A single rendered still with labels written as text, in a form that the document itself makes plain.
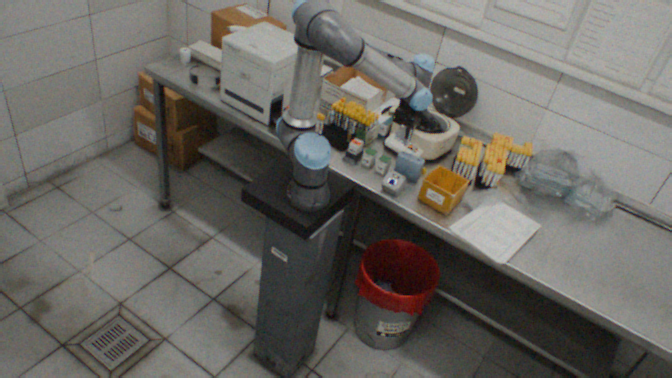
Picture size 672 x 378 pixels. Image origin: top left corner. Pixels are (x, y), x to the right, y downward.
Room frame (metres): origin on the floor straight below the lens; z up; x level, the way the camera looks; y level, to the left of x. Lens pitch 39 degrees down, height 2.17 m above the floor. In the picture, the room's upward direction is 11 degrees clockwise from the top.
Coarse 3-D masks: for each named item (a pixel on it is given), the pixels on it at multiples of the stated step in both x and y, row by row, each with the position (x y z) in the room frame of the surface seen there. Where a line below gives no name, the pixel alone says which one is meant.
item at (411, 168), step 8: (400, 152) 1.80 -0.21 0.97; (400, 160) 1.78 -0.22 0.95; (408, 160) 1.77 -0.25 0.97; (416, 160) 1.77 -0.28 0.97; (424, 160) 1.78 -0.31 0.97; (400, 168) 1.78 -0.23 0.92; (408, 168) 1.76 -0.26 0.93; (416, 168) 1.75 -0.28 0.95; (408, 176) 1.76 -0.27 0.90; (416, 176) 1.75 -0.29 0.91
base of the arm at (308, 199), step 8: (296, 184) 1.43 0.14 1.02; (320, 184) 1.43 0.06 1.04; (288, 192) 1.45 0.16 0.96; (296, 192) 1.42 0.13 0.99; (304, 192) 1.41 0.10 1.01; (312, 192) 1.41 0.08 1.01; (320, 192) 1.43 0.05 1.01; (328, 192) 1.47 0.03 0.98; (288, 200) 1.43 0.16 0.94; (296, 200) 1.41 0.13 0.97; (304, 200) 1.40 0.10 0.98; (312, 200) 1.42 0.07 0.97; (320, 200) 1.42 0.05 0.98; (328, 200) 1.46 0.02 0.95; (304, 208) 1.40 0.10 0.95; (312, 208) 1.40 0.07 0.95; (320, 208) 1.42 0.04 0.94
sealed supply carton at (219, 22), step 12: (216, 12) 2.58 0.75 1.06; (228, 12) 2.61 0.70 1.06; (240, 12) 2.63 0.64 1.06; (252, 12) 2.67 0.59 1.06; (216, 24) 2.56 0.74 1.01; (228, 24) 2.51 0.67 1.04; (240, 24) 2.50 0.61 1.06; (252, 24) 2.52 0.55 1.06; (276, 24) 2.58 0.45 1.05; (216, 36) 2.56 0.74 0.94
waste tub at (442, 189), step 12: (444, 168) 1.76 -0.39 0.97; (432, 180) 1.74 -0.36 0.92; (444, 180) 1.75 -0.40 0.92; (456, 180) 1.73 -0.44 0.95; (468, 180) 1.70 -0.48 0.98; (420, 192) 1.65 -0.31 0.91; (432, 192) 1.63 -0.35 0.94; (444, 192) 1.61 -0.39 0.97; (456, 192) 1.72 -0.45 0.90; (432, 204) 1.62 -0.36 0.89; (444, 204) 1.60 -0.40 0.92; (456, 204) 1.66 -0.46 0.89
